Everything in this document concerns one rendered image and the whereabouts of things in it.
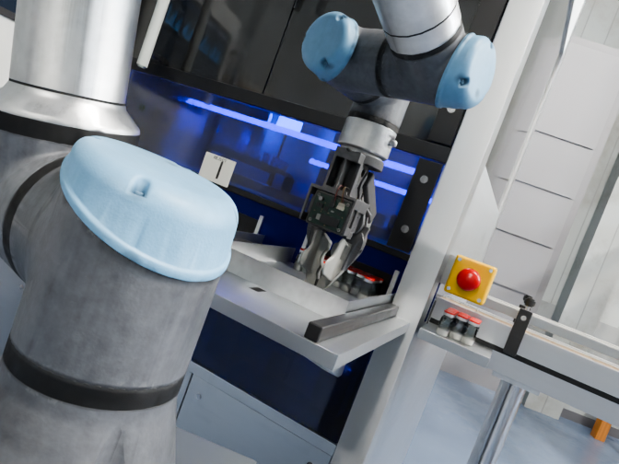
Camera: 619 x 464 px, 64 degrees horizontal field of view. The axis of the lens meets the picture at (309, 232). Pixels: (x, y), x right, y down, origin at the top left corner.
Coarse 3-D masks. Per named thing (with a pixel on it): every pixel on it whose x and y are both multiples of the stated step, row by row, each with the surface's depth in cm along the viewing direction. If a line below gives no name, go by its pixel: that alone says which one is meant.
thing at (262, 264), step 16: (240, 256) 77; (256, 256) 96; (272, 256) 102; (288, 256) 109; (240, 272) 77; (256, 272) 76; (272, 272) 75; (288, 272) 97; (272, 288) 74; (288, 288) 73; (304, 288) 72; (320, 288) 71; (336, 288) 98; (304, 304) 72; (320, 304) 71; (336, 304) 70; (352, 304) 71; (368, 304) 80; (384, 304) 91
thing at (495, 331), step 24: (432, 312) 101; (480, 312) 105; (504, 312) 98; (528, 312) 93; (480, 336) 97; (504, 336) 95; (528, 336) 94; (576, 336) 93; (504, 360) 95; (528, 360) 93; (552, 360) 92; (576, 360) 90; (600, 360) 98; (528, 384) 93; (552, 384) 92; (576, 384) 90; (600, 384) 89; (576, 408) 90; (600, 408) 88
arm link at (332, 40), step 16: (336, 16) 57; (320, 32) 58; (336, 32) 56; (352, 32) 56; (368, 32) 57; (304, 48) 59; (320, 48) 57; (336, 48) 56; (352, 48) 56; (368, 48) 55; (320, 64) 57; (336, 64) 57; (352, 64) 57; (368, 64) 56; (336, 80) 60; (352, 80) 58; (368, 80) 57; (352, 96) 64; (368, 96) 64; (384, 96) 58
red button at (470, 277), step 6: (462, 270) 86; (468, 270) 85; (474, 270) 86; (462, 276) 85; (468, 276) 85; (474, 276) 85; (462, 282) 85; (468, 282) 85; (474, 282) 85; (480, 282) 85; (462, 288) 86; (468, 288) 85; (474, 288) 85
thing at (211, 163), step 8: (208, 152) 112; (208, 160) 112; (216, 160) 111; (224, 160) 110; (208, 168) 112; (216, 168) 111; (224, 168) 110; (232, 168) 109; (208, 176) 112; (224, 176) 110; (224, 184) 110
